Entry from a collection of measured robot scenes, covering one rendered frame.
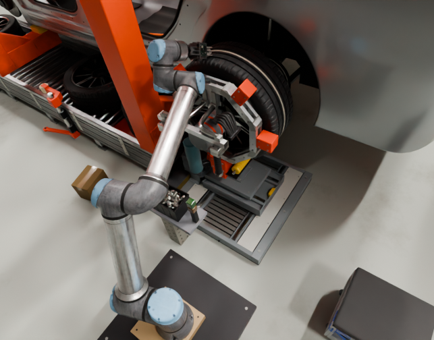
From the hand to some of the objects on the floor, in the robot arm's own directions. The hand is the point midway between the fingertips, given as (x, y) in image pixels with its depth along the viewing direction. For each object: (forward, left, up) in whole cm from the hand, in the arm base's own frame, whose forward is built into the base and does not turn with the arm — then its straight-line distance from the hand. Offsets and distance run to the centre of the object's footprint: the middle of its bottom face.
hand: (208, 52), depth 158 cm
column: (-50, -1, -119) cm, 130 cm away
